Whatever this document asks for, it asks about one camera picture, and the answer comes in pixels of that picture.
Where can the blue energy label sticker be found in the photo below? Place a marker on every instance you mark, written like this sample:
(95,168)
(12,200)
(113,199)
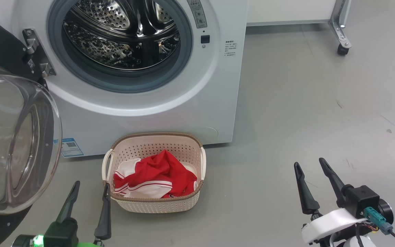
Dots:
(71,147)

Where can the grey warning sticker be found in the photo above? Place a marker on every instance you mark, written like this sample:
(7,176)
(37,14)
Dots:
(199,15)

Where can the perforated steel washer drum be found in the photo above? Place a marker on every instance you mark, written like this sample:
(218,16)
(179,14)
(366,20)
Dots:
(98,44)

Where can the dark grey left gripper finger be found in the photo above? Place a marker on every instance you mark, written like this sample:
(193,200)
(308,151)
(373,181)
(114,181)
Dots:
(104,219)
(68,202)

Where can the round glass washer door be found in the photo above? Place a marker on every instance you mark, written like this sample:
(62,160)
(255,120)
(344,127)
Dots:
(12,137)

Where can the silver metal door hinge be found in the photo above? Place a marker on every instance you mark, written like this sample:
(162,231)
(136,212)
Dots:
(36,51)

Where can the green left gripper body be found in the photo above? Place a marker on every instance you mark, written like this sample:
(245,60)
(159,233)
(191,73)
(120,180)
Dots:
(24,242)

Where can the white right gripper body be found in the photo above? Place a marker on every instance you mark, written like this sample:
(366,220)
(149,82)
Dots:
(327,224)

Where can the white front-load washing machine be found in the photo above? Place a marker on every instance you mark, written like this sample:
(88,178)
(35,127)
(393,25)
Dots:
(183,109)

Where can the silver metal partition leg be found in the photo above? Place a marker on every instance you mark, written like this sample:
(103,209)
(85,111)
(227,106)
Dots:
(339,27)

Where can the washer drum opening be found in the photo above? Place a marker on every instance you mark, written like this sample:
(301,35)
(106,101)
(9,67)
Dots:
(180,65)

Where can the cream perforated laundry basket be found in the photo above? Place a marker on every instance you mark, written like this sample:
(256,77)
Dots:
(156,206)

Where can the white partition panel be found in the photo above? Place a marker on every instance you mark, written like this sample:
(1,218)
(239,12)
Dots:
(286,10)

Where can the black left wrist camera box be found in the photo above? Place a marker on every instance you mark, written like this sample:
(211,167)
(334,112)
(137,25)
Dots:
(60,233)

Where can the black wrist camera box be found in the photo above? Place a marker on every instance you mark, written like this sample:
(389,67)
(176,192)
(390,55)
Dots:
(60,233)
(360,200)

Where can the round filter cover flap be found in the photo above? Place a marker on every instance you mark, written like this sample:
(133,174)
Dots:
(211,133)

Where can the black caster wheel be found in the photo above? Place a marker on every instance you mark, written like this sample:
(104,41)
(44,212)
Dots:
(343,50)

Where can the black door latch socket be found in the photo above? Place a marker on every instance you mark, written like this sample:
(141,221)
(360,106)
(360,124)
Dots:
(205,39)

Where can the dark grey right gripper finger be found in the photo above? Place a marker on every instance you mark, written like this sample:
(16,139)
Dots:
(305,195)
(333,180)

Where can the red and white garment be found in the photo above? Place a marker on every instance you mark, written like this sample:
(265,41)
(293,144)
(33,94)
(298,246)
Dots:
(156,171)

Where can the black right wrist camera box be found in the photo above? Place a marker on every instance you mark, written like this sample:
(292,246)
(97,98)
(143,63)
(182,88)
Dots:
(360,200)

